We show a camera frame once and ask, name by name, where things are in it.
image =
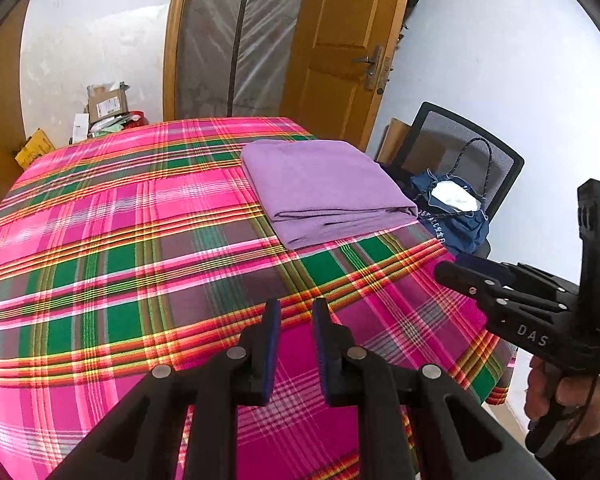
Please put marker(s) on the person's right forearm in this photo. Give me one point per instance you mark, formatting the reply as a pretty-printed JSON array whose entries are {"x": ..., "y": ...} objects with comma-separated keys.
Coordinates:
[{"x": 590, "y": 455}]

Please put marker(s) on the blue bag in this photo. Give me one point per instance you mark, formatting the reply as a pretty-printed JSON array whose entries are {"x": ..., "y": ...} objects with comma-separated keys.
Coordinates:
[{"x": 455, "y": 210}]

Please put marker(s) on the cardboard box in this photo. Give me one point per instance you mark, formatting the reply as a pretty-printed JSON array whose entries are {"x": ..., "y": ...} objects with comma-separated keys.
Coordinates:
[{"x": 107, "y": 102}]

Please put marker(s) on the clear plastic door curtain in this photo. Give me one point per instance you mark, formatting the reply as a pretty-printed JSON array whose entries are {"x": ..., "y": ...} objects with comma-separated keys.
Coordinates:
[{"x": 235, "y": 35}]

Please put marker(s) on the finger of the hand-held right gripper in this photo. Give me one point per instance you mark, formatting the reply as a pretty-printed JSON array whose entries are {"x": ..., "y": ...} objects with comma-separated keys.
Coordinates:
[
  {"x": 485, "y": 266},
  {"x": 455, "y": 276}
]

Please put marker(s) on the black mesh office chair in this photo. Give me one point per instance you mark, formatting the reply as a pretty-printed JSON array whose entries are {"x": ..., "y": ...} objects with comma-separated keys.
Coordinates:
[{"x": 480, "y": 150}]

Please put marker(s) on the wooden door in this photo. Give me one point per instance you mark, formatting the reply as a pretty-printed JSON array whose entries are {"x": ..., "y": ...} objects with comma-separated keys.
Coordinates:
[{"x": 345, "y": 45}]

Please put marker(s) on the purple fleece cloth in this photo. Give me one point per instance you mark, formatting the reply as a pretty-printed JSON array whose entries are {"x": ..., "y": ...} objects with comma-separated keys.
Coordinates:
[{"x": 325, "y": 185}]

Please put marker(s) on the small white box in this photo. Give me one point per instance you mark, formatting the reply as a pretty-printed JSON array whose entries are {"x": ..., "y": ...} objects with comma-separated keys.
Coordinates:
[{"x": 80, "y": 127}]

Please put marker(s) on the pink plaid blanket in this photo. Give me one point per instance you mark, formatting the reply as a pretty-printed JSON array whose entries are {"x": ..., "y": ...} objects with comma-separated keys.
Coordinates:
[{"x": 130, "y": 260}]

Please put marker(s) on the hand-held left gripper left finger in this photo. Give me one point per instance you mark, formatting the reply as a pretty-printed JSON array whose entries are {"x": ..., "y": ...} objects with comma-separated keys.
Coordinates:
[{"x": 275, "y": 347}]

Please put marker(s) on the brown cardboard sheet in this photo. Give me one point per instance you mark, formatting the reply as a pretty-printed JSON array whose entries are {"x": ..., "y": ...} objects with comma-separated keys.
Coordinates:
[{"x": 392, "y": 140}]

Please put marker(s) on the wooden wardrobe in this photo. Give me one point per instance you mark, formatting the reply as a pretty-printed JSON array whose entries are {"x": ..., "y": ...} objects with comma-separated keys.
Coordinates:
[{"x": 0, "y": 125}]

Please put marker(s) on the wooden door frame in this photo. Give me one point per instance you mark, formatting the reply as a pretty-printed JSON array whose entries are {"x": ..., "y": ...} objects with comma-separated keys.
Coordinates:
[{"x": 172, "y": 40}]

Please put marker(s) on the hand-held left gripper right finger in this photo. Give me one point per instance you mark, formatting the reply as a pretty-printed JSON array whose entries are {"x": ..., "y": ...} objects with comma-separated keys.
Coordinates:
[{"x": 321, "y": 347}]

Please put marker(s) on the person's right hand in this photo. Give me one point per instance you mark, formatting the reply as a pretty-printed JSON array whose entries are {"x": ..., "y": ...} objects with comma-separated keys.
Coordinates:
[{"x": 595, "y": 405}]

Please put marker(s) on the yellow printed bag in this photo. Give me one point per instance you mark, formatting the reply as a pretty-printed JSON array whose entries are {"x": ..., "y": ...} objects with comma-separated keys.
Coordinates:
[{"x": 35, "y": 147}]

